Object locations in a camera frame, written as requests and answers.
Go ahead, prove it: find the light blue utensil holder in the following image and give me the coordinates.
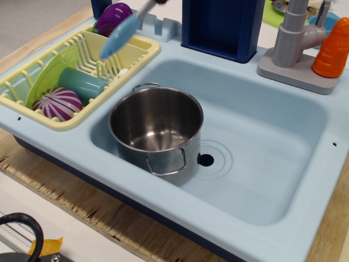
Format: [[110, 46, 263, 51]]
[[136, 14, 182, 43]]

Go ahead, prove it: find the orange toy carrot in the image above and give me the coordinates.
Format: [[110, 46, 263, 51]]
[[312, 17, 348, 78]]

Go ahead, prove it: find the black cable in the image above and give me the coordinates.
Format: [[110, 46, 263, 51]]
[[0, 212, 44, 260]]

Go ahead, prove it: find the light blue toy sink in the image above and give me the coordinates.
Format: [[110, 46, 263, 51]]
[[1, 15, 348, 261]]

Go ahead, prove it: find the yellow dish rack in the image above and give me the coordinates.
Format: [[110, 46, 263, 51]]
[[1, 25, 160, 131]]

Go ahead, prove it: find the yellow tape piece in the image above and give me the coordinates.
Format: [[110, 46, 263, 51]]
[[39, 237, 63, 257]]

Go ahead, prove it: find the blue bowl in background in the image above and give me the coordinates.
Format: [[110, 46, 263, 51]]
[[308, 12, 340, 35]]

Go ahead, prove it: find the green plastic plate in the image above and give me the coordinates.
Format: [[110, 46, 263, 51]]
[[26, 46, 79, 109]]

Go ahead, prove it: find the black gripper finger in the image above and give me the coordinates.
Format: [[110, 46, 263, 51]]
[[155, 0, 167, 4]]

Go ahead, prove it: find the grey toy faucet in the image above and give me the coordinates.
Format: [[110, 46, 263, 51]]
[[257, 0, 339, 94]]

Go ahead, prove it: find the stainless steel pot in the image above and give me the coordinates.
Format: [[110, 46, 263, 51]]
[[109, 82, 204, 186]]

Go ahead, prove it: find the purple toy eggplant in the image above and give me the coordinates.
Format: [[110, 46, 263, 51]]
[[91, 3, 133, 37]]

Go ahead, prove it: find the dark blue water tank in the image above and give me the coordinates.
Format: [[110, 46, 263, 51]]
[[182, 0, 265, 63]]

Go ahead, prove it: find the teal plastic cup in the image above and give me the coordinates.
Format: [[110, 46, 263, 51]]
[[58, 67, 109, 106]]

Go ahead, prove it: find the green mat in background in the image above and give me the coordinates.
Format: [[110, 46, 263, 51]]
[[262, 1, 284, 28]]

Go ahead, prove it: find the black metal bracket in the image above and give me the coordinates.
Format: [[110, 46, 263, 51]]
[[1, 253, 71, 262]]

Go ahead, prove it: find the purple white toy onion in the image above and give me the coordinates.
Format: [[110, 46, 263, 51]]
[[32, 87, 82, 122]]

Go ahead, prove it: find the dark blue corner post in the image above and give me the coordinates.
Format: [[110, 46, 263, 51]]
[[91, 0, 112, 20]]

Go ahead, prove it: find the grey ladle blue handle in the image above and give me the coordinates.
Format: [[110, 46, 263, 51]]
[[99, 1, 157, 59]]

